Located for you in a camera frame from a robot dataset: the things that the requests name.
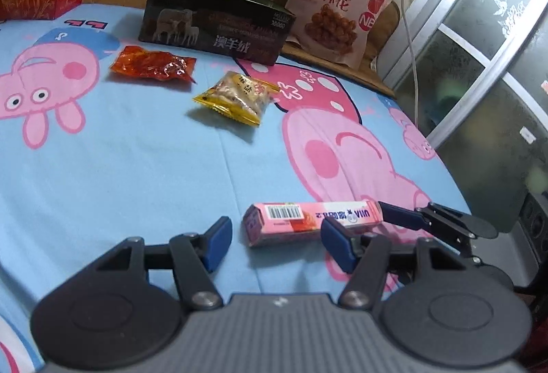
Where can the large pink snack bag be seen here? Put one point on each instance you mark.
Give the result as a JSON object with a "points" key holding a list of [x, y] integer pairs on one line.
{"points": [[329, 9]]}

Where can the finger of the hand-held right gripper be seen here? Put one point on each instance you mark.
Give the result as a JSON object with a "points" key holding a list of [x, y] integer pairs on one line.
{"points": [[398, 214]]}

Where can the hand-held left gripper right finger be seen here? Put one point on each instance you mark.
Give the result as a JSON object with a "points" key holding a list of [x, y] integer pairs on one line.
{"points": [[338, 244]]}

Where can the red snack packet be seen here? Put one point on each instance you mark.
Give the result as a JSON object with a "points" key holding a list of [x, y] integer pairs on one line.
{"points": [[150, 64]]}

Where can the black speaker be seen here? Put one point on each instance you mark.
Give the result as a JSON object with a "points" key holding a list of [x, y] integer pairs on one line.
{"points": [[535, 210]]}

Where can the pink candy box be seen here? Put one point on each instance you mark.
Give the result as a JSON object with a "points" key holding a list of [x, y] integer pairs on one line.
{"points": [[299, 223]]}

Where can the printed blanket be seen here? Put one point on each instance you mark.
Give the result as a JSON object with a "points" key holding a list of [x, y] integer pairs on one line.
{"points": [[128, 167]]}

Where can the yellow-edged clear biscuit packet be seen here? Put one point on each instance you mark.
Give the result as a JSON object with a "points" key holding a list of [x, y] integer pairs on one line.
{"points": [[233, 97]]}

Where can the frosted glass sliding door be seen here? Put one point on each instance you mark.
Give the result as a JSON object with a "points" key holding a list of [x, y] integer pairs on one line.
{"points": [[492, 56]]}

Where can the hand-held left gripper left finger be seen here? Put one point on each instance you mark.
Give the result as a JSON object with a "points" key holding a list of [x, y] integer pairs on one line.
{"points": [[218, 242]]}

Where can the black cardboard box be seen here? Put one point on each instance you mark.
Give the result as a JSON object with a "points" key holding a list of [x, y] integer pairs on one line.
{"points": [[205, 26]]}

